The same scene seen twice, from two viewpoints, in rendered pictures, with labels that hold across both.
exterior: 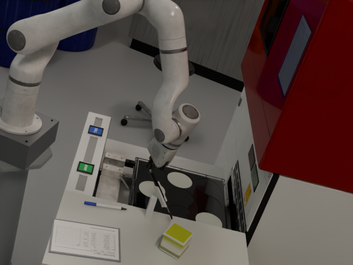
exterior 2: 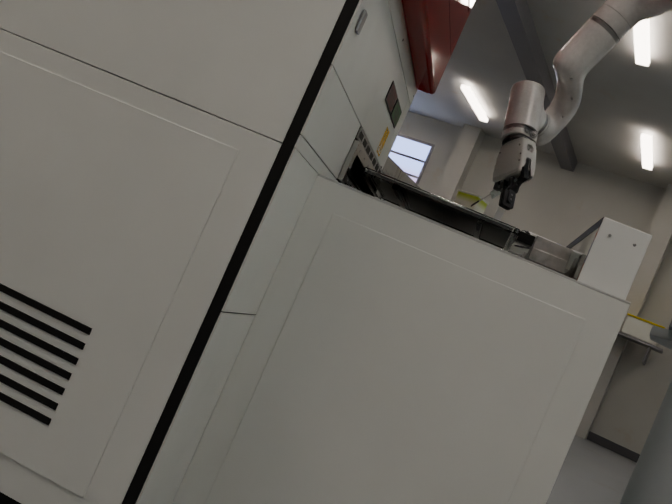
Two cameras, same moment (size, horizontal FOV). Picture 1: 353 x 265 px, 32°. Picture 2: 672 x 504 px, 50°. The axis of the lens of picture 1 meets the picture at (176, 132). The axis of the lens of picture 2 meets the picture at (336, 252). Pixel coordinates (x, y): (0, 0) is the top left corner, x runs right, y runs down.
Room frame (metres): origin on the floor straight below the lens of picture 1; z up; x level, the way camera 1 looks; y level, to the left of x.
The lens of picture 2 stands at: (3.59, 0.31, 0.65)
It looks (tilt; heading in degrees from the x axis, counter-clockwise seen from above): 2 degrees up; 199
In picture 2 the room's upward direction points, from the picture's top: 24 degrees clockwise
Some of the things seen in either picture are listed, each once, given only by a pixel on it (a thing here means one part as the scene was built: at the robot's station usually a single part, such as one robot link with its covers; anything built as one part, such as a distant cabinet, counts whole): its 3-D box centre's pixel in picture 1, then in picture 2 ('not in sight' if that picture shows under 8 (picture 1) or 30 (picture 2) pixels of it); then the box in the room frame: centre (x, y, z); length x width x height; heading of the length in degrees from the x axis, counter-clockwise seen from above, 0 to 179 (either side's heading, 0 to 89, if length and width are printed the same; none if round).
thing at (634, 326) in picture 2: not in sight; (642, 331); (-7.13, 1.08, 1.67); 0.50 x 0.41 x 0.28; 83
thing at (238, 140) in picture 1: (244, 156); (367, 110); (2.07, -0.28, 1.02); 0.81 x 0.03 x 0.40; 8
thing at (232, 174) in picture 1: (233, 208); (361, 180); (1.90, -0.29, 0.89); 0.44 x 0.02 x 0.10; 8
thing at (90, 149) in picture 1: (86, 164); (588, 271); (1.87, 0.28, 0.89); 0.55 x 0.09 x 0.14; 8
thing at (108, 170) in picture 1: (112, 171); not in sight; (1.88, 0.18, 0.89); 0.08 x 0.03 x 0.03; 98
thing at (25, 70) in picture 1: (35, 47); not in sight; (1.99, 0.58, 1.23); 0.19 x 0.12 x 0.24; 167
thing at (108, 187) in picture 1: (107, 189); (538, 267); (1.80, 0.17, 0.87); 0.36 x 0.08 x 0.03; 8
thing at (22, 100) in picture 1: (20, 100); not in sight; (1.95, 0.59, 1.02); 0.19 x 0.19 x 0.18
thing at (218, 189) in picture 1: (180, 196); (440, 212); (1.85, -0.09, 0.90); 0.34 x 0.34 x 0.01; 8
